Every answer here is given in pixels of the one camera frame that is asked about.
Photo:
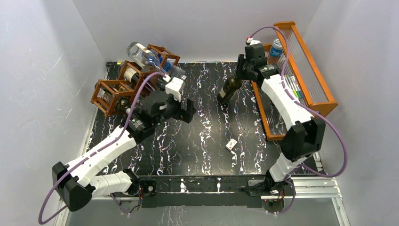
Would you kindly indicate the dark green wine bottle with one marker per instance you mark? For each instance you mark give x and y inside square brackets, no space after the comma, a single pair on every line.
[228,90]

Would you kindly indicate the gold-capped red wine bottle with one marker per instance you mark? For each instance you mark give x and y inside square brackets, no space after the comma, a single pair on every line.
[133,77]

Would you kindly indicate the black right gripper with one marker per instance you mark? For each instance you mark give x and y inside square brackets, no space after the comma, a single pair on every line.
[241,60]

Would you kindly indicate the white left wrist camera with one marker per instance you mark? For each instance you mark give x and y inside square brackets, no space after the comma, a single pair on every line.
[175,87]

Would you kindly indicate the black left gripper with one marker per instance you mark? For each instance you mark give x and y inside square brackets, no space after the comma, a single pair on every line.
[183,115]

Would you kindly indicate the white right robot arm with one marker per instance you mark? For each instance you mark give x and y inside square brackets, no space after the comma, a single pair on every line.
[304,132]

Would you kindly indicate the blue labelled plastic bottle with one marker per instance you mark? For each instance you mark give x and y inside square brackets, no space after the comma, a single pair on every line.
[174,70]

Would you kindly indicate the silver-capped dark wine bottle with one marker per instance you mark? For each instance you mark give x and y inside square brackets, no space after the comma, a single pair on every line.
[111,105]

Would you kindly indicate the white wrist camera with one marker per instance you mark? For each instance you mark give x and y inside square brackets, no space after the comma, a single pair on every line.
[175,87]
[251,41]

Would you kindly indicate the orange wooden display shelf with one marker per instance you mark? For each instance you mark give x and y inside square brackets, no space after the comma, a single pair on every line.
[317,95]

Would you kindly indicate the blue lidded small jar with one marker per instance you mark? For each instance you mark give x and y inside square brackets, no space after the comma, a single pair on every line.
[276,48]

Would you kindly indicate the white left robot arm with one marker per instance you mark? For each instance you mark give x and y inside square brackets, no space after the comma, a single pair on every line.
[77,182]

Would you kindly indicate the small white box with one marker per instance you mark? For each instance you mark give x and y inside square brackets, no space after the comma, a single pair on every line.
[230,145]

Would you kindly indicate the clear glass corked bottle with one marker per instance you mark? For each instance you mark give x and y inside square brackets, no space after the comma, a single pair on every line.
[146,59]

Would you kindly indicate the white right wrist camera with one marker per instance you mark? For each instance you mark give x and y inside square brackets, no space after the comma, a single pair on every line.
[251,41]

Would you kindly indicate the row of coloured markers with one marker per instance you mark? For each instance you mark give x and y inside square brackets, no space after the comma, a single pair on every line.
[294,86]

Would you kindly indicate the brown wooden wine rack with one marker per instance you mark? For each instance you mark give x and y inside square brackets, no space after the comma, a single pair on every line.
[121,87]

